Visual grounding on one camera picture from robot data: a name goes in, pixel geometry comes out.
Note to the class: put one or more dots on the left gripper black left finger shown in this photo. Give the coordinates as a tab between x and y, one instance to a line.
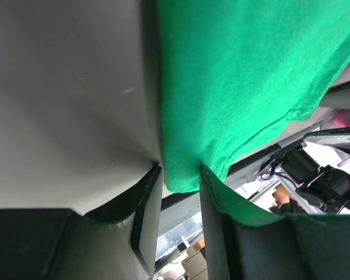
114	241

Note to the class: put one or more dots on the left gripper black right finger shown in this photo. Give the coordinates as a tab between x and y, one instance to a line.
244	241

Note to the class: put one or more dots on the green t-shirt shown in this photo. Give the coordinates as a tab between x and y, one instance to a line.
236	73

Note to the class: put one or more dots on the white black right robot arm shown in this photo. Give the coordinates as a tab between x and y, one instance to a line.
324	187

